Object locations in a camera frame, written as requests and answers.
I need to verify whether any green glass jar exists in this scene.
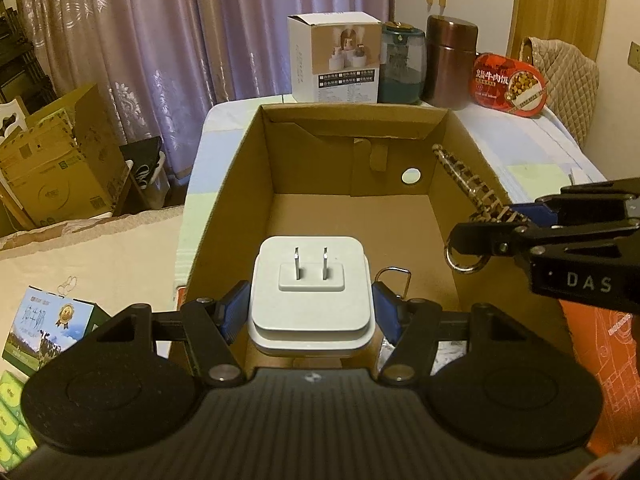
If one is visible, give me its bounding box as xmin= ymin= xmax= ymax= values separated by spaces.
xmin=377 ymin=20 xmax=427 ymax=106

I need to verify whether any large brown shipping carton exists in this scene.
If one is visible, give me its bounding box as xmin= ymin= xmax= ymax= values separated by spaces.
xmin=0 ymin=82 xmax=129 ymax=231

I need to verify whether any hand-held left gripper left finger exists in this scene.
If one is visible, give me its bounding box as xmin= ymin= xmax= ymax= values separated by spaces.
xmin=95 ymin=280 xmax=251 ymax=386

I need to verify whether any dark folding ladder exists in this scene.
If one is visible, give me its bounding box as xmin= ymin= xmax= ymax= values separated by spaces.
xmin=0 ymin=0 xmax=56 ymax=107

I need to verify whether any braided keychain strap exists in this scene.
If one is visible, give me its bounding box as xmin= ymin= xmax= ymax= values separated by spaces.
xmin=431 ymin=142 xmax=529 ymax=275

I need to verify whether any beige bedspread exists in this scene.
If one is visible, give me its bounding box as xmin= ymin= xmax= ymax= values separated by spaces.
xmin=0 ymin=205 xmax=189 ymax=376

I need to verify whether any white cutout wooden board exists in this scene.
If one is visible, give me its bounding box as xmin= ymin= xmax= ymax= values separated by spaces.
xmin=0 ymin=100 xmax=27 ymax=139

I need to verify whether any pack of green tissue packets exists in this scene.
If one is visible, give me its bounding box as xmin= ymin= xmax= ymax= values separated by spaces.
xmin=0 ymin=370 xmax=39 ymax=463

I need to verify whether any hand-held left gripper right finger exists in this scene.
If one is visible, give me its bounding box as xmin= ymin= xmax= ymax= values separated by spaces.
xmin=372 ymin=282 xmax=531 ymax=386

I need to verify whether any blue green milk box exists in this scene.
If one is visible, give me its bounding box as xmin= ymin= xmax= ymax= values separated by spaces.
xmin=2 ymin=285 xmax=112 ymax=377

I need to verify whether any brown metal canister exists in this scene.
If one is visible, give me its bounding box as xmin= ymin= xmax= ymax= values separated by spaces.
xmin=421 ymin=14 xmax=479 ymax=111

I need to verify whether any black storage bin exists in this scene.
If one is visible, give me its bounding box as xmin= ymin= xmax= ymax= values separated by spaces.
xmin=119 ymin=136 xmax=172 ymax=211

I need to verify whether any metal wire hook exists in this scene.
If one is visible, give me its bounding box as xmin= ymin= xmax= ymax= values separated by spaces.
xmin=374 ymin=266 xmax=412 ymax=306

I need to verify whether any brown cardboard box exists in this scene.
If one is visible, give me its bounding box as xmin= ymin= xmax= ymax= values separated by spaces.
xmin=174 ymin=101 xmax=576 ymax=378

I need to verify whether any white product box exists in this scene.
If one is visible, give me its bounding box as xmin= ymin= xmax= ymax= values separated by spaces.
xmin=287 ymin=11 xmax=383 ymax=106

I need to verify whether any white square plug-in night light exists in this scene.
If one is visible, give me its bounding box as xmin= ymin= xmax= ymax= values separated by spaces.
xmin=247 ymin=236 xmax=376 ymax=359

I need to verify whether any red oval food packet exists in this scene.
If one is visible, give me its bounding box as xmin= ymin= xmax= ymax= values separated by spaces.
xmin=469 ymin=52 xmax=549 ymax=119

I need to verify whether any mauve patterned curtain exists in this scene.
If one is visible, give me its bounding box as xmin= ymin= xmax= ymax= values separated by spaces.
xmin=14 ymin=0 xmax=396 ymax=171

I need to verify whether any chair with beige quilted cover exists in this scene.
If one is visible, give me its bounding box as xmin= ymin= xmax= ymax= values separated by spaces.
xmin=517 ymin=36 xmax=601 ymax=151

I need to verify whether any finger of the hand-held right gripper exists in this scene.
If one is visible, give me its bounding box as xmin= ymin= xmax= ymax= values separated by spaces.
xmin=449 ymin=220 xmax=640 ymax=257
xmin=534 ymin=177 xmax=640 ymax=227

